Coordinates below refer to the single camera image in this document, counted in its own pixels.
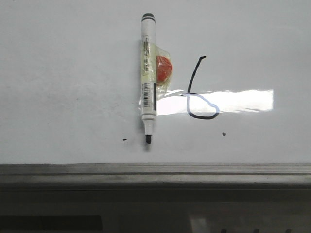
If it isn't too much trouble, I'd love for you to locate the grey aluminium whiteboard frame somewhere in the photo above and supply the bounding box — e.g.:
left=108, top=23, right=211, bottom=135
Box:
left=0, top=163, right=311, bottom=191

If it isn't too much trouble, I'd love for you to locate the red magnet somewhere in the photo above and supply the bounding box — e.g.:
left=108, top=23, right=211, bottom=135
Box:
left=155, top=46, right=173, bottom=99

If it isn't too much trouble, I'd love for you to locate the white black whiteboard marker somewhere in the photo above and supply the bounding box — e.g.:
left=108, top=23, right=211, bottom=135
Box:
left=140, top=13, right=156, bottom=144

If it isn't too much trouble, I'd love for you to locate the white whiteboard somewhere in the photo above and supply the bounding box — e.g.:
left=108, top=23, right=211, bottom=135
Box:
left=0, top=0, right=311, bottom=164

